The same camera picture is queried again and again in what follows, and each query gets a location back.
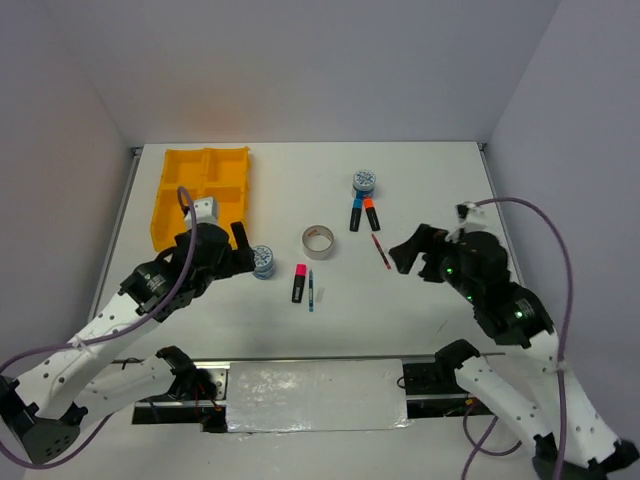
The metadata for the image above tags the yellow four-compartment plastic bin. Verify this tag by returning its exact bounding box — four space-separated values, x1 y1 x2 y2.
150 146 251 252

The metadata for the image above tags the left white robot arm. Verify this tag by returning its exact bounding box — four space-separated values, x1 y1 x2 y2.
1 222 255 469

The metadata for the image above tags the blue-lidded round jar far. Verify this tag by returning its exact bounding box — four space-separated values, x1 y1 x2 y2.
352 169 377 199

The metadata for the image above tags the clear tape roll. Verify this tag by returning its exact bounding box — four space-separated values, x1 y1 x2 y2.
301 225 335 261

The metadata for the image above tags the blue pen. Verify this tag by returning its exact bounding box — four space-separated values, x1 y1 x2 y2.
308 268 315 313

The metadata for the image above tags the orange highlighter marker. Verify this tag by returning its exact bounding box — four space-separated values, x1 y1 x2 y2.
363 197 381 232

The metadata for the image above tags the blue-lidded round jar near bin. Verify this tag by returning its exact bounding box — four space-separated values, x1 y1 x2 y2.
253 245 276 280

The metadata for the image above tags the blue highlighter marker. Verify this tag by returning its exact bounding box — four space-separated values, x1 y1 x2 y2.
349 198 363 232

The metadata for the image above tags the red pen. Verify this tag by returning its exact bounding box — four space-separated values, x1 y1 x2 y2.
371 233 392 270

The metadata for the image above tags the metal base rail plate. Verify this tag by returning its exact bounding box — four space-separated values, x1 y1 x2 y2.
132 357 472 434

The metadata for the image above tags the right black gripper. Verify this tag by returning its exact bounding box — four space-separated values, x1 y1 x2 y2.
386 220 478 299

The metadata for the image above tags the pink highlighter marker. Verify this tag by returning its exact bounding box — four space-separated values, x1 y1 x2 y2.
291 263 307 304

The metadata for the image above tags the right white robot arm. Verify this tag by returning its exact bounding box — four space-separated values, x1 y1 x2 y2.
389 224 639 479

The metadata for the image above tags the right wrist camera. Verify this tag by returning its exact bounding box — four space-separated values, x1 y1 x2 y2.
456 202 487 237

